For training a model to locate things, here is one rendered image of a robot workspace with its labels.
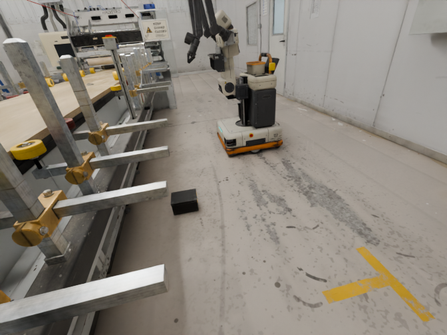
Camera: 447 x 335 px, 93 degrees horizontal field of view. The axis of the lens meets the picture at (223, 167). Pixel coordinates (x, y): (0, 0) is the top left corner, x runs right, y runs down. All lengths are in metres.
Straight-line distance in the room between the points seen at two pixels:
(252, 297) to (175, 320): 0.39
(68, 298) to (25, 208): 0.24
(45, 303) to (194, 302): 0.93
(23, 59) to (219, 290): 1.19
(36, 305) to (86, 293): 0.07
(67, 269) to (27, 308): 0.22
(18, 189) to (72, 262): 0.21
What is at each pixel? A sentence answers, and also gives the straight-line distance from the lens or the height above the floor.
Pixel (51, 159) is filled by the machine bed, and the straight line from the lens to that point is 1.12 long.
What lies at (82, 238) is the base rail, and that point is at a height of 0.70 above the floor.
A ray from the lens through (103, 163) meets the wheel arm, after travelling 0.83.
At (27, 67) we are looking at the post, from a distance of 0.75.
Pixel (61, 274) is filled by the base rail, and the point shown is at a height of 0.70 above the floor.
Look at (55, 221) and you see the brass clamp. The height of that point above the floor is 0.80.
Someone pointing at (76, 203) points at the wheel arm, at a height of 0.83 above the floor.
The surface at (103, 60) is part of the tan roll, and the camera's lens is 4.88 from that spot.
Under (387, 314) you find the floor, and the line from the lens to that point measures 1.39.
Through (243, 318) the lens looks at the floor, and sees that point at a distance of 1.23.
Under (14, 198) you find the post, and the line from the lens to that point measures 0.59.
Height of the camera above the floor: 1.12
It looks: 30 degrees down
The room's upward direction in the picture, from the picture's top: 6 degrees counter-clockwise
